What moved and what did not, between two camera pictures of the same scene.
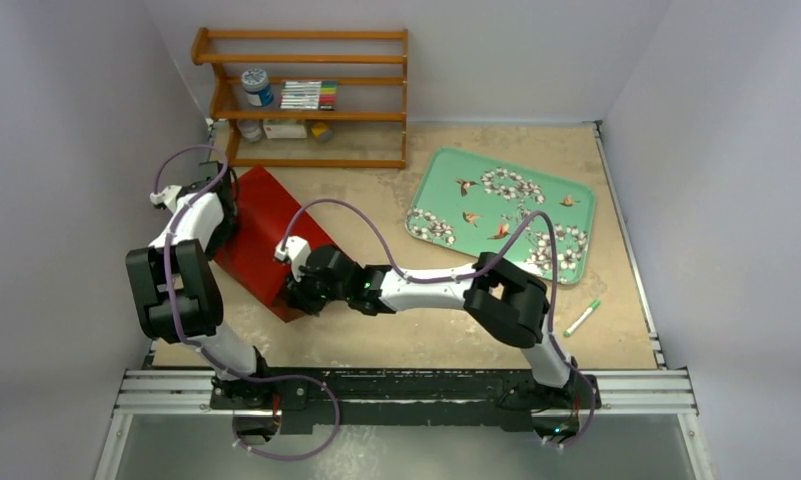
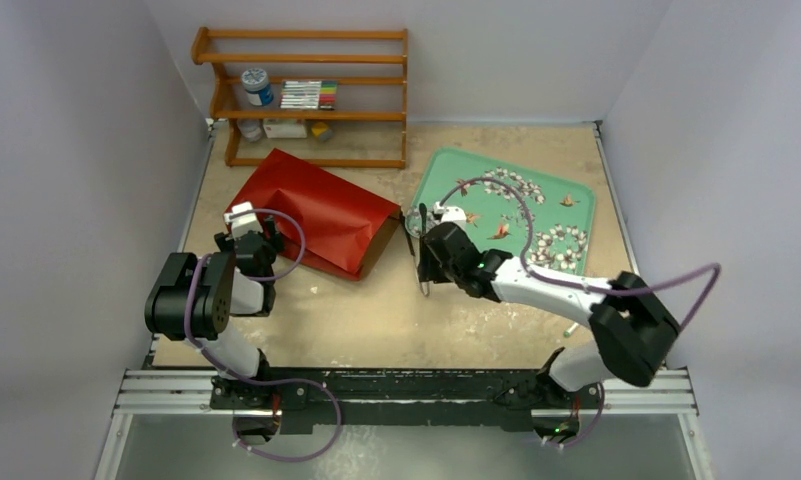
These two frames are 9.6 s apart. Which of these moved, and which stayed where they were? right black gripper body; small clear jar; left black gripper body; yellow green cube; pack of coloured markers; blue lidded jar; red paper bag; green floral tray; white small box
Moved: left black gripper body; right black gripper body; red paper bag
Stayed: small clear jar; green floral tray; yellow green cube; blue lidded jar; white small box; pack of coloured markers
